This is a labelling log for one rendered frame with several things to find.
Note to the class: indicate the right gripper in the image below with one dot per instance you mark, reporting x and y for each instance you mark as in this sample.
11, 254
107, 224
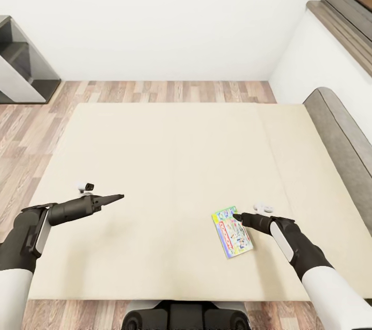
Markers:
250, 220

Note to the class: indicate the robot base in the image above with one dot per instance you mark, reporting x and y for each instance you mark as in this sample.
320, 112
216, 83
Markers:
185, 315

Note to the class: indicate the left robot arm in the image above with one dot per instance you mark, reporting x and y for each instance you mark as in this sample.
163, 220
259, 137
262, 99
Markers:
25, 243

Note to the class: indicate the fixed window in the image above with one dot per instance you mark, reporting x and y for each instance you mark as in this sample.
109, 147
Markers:
350, 22

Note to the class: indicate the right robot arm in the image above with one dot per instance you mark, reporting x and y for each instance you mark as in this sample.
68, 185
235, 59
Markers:
338, 305

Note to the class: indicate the bed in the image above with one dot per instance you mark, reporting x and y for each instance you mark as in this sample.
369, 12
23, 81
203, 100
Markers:
175, 164

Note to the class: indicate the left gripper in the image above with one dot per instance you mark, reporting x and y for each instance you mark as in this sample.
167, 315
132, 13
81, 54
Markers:
85, 206

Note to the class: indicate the board game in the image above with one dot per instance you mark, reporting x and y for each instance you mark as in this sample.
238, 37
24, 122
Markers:
232, 233

